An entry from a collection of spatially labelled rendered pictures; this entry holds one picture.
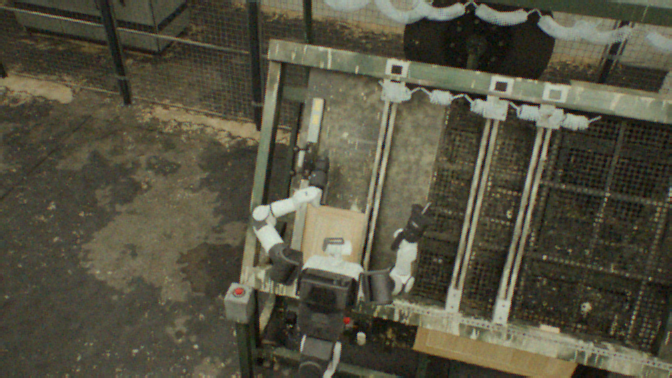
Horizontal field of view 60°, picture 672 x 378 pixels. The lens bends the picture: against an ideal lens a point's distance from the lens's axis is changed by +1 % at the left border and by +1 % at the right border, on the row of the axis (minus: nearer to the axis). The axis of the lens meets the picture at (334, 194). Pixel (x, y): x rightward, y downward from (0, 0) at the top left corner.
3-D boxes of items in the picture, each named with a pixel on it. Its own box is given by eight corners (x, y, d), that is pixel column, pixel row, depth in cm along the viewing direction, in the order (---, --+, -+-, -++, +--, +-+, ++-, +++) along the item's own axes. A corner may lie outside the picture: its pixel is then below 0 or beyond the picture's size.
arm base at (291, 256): (297, 278, 272) (289, 291, 262) (273, 264, 273) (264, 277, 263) (310, 255, 265) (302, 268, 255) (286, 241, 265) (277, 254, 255)
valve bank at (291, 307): (275, 342, 318) (274, 315, 302) (283, 321, 328) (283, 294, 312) (365, 363, 310) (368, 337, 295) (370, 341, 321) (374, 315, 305)
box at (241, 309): (226, 320, 305) (223, 299, 293) (234, 302, 314) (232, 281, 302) (247, 325, 304) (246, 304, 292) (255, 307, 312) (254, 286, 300)
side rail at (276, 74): (248, 259, 324) (242, 265, 314) (276, 60, 302) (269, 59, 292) (258, 261, 324) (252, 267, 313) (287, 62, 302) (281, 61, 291)
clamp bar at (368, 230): (349, 285, 310) (342, 300, 287) (389, 60, 286) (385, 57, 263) (368, 289, 308) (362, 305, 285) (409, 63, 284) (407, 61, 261)
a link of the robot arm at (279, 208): (296, 203, 285) (260, 215, 287) (289, 192, 277) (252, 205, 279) (300, 221, 279) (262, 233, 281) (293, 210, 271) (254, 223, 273)
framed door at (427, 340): (413, 346, 358) (412, 349, 356) (426, 289, 321) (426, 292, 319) (565, 382, 344) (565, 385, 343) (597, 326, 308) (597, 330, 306)
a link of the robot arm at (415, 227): (428, 226, 246) (416, 244, 254) (441, 219, 253) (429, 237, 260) (407, 206, 251) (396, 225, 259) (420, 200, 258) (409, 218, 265)
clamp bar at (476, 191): (441, 305, 303) (441, 323, 279) (490, 76, 279) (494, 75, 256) (460, 309, 301) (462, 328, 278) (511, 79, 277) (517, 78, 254)
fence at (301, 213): (288, 272, 315) (286, 274, 311) (315, 97, 296) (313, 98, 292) (297, 274, 314) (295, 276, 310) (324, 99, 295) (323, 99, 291)
